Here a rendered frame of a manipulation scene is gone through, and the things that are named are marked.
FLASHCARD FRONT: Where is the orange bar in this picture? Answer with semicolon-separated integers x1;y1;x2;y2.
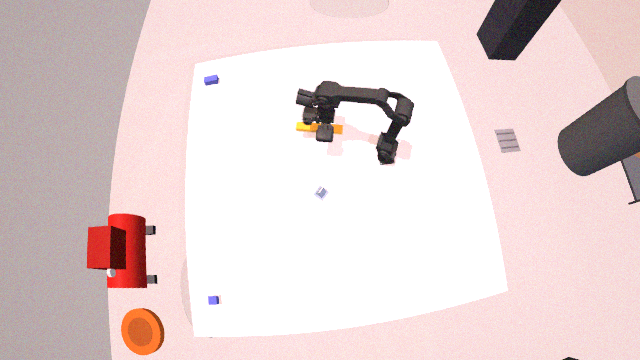
295;122;343;135

